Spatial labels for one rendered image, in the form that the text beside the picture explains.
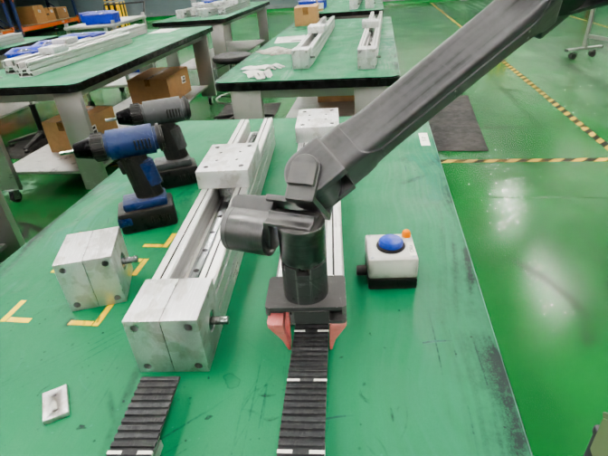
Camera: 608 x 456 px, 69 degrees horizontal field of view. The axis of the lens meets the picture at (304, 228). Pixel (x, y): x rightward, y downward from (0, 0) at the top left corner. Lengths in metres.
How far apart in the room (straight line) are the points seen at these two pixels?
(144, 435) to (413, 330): 0.38
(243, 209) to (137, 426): 0.28
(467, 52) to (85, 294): 0.67
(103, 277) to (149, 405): 0.28
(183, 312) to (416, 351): 0.32
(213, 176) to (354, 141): 0.47
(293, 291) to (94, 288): 0.38
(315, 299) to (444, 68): 0.31
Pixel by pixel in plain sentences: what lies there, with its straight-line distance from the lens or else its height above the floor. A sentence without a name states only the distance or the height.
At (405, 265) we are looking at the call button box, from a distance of 0.73.
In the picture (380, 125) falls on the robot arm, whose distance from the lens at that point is 0.54.
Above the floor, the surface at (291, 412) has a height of 0.81.
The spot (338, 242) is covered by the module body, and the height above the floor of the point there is 0.86.
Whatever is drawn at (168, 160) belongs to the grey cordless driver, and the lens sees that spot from 1.20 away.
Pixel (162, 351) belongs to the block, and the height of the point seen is 0.82.
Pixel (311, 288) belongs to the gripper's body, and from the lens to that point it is 0.55.
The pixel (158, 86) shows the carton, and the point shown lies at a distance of 4.43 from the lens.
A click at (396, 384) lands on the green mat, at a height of 0.78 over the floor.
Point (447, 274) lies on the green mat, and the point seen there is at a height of 0.78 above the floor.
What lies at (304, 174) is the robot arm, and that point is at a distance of 0.51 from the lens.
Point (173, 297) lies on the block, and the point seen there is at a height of 0.87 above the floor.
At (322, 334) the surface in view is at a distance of 0.66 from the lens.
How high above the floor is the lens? 1.25
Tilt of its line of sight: 31 degrees down
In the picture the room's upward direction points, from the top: 5 degrees counter-clockwise
